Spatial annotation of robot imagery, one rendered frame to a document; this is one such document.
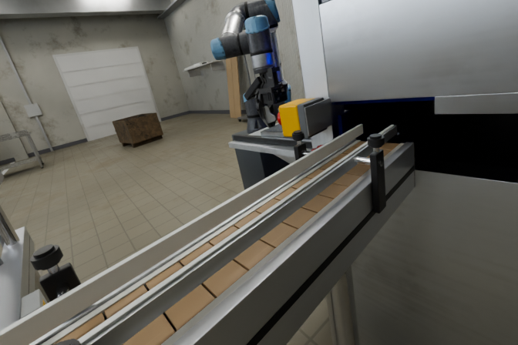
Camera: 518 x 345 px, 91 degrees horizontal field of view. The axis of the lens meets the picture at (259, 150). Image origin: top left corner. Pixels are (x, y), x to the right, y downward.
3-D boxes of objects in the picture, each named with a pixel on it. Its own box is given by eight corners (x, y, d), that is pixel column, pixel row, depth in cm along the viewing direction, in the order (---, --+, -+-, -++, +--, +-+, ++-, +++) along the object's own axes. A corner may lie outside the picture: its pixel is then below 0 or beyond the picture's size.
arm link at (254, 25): (268, 17, 83) (267, 11, 75) (274, 52, 86) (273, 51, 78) (245, 22, 84) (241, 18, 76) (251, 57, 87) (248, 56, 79)
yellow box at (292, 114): (327, 128, 56) (324, 96, 54) (308, 139, 52) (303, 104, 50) (301, 128, 62) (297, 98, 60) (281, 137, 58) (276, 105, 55)
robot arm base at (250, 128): (242, 132, 148) (238, 116, 145) (261, 125, 157) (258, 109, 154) (257, 134, 137) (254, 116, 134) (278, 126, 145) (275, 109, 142)
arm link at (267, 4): (267, 106, 149) (245, 1, 123) (292, 102, 147) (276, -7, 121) (267, 114, 139) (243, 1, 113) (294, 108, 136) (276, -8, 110)
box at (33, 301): (52, 327, 83) (40, 306, 80) (33, 339, 80) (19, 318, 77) (50, 306, 92) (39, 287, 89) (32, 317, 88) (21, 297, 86)
